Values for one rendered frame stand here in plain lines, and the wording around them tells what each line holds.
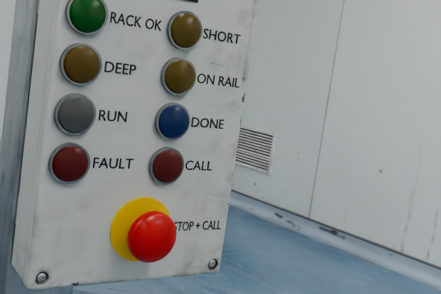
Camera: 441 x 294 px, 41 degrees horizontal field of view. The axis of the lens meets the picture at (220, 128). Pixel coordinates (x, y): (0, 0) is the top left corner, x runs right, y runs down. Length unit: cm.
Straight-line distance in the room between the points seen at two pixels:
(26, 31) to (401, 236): 324
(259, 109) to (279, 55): 42
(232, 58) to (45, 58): 15
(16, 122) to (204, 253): 19
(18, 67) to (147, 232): 17
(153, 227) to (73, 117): 10
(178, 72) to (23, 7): 14
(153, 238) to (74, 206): 6
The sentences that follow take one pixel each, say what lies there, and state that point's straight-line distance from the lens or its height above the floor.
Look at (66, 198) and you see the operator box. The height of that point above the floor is 91.
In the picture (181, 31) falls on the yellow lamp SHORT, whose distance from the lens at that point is 46.
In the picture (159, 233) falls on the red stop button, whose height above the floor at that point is 89.
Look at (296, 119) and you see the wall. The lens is 406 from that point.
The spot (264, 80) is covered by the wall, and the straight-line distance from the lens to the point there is 429.
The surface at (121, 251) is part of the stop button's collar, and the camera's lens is 48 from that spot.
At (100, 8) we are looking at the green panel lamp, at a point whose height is 105.
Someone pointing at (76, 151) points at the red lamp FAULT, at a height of 95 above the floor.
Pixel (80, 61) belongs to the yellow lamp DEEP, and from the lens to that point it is 43.
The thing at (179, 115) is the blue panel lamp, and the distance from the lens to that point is 47.
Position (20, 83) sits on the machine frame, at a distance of 50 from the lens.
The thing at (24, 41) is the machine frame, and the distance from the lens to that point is 50.
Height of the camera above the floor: 102
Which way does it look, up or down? 6 degrees down
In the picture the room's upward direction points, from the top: 8 degrees clockwise
